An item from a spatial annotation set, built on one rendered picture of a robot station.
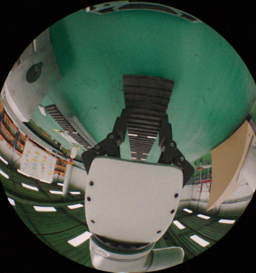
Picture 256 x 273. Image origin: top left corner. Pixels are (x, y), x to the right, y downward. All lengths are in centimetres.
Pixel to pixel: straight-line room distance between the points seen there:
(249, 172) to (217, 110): 28
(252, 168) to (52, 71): 53
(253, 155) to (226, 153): 16
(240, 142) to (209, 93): 19
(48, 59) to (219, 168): 48
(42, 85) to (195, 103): 23
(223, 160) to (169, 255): 30
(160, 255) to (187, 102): 25
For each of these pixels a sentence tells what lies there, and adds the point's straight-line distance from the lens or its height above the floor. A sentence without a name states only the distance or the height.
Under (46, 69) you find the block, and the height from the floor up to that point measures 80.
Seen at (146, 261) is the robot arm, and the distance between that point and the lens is 17.
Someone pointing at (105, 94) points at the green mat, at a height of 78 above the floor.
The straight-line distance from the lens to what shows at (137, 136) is 17.
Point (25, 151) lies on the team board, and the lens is 299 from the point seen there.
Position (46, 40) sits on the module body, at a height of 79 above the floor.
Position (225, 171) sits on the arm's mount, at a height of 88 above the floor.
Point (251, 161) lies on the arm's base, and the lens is 38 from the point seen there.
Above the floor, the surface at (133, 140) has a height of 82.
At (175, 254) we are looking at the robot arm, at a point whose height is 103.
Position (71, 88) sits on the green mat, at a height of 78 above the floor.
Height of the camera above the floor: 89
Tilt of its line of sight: 27 degrees down
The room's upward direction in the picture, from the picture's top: 169 degrees counter-clockwise
